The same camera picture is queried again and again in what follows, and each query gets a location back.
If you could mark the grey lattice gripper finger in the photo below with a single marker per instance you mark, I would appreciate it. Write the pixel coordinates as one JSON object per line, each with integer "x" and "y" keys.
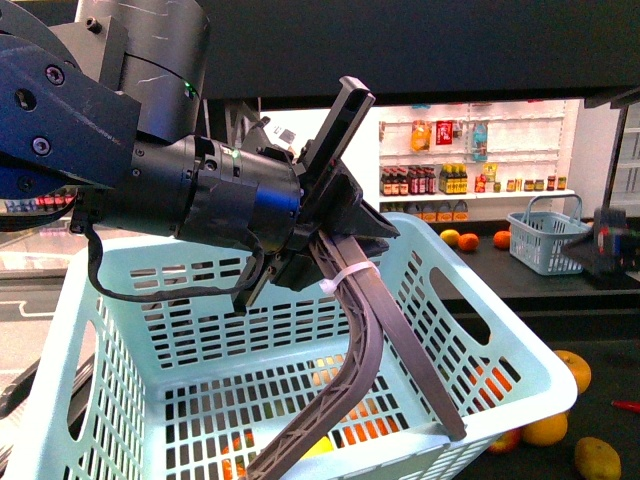
{"x": 347, "y": 388}

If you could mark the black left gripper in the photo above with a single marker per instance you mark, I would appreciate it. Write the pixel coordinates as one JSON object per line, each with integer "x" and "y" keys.
{"x": 331, "y": 202}

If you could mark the grey flat left gripper finger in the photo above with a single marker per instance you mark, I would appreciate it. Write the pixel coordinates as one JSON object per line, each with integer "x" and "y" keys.
{"x": 410, "y": 351}

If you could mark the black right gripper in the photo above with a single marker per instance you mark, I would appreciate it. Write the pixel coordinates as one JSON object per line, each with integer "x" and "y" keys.
{"x": 608, "y": 247}

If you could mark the yellow lemon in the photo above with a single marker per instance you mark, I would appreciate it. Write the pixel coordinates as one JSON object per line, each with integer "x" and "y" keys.
{"x": 450, "y": 237}
{"x": 322, "y": 446}

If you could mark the large light blue basket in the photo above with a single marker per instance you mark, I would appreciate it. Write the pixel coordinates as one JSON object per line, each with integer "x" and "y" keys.
{"x": 189, "y": 390}

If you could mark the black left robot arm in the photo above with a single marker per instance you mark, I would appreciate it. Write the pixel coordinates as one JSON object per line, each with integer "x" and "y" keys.
{"x": 108, "y": 105}

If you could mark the black far fruit shelf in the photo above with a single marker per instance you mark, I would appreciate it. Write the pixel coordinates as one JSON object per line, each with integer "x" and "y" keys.
{"x": 511, "y": 279}

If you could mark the black shelf upright right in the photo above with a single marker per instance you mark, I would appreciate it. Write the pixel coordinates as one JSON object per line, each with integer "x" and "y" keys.
{"x": 614, "y": 158}

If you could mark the black upper shelf beam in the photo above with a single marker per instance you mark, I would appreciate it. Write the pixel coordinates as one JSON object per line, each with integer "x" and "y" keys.
{"x": 293, "y": 53}

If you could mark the small blue shopping basket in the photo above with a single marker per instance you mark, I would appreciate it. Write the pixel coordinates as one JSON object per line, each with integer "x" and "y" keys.
{"x": 538, "y": 237}

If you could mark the white zip tie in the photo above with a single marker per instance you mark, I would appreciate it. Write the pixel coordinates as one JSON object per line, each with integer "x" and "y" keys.
{"x": 330, "y": 285}

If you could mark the orange far by basket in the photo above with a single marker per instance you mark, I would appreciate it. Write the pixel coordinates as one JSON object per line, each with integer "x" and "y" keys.
{"x": 502, "y": 240}

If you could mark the orange tangerine far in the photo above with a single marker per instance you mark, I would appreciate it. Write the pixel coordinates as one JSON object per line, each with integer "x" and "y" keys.
{"x": 468, "y": 242}

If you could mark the golden orange apple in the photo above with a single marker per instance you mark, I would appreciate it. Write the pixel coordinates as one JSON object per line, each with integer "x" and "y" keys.
{"x": 579, "y": 368}

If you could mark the red apple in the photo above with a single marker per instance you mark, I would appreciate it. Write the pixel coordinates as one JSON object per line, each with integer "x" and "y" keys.
{"x": 506, "y": 443}

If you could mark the red chili pepper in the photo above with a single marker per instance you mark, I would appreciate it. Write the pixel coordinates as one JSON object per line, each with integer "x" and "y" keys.
{"x": 632, "y": 406}

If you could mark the yellow orange fruit centre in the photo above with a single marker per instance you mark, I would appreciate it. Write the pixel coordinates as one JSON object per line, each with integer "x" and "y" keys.
{"x": 546, "y": 432}

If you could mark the olive kiwi lower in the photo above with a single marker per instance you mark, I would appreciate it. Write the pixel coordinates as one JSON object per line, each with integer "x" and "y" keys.
{"x": 597, "y": 459}

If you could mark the glass top freezer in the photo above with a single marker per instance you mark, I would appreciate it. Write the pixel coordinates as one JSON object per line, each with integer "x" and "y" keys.
{"x": 33, "y": 267}

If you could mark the white wall shelf with bottles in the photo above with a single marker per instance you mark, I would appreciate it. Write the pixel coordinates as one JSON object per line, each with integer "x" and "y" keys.
{"x": 474, "y": 161}

